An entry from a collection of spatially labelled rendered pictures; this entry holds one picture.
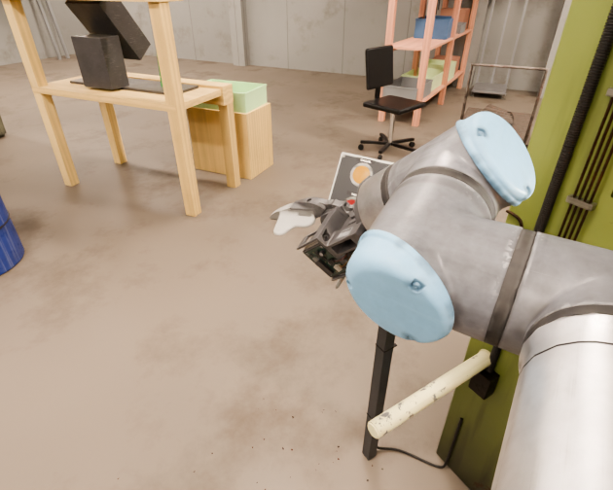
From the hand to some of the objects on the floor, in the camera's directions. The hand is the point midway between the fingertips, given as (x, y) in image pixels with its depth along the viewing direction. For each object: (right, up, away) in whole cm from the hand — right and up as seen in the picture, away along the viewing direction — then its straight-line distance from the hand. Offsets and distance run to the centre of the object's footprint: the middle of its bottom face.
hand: (306, 245), depth 67 cm
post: (+24, -82, +94) cm, 127 cm away
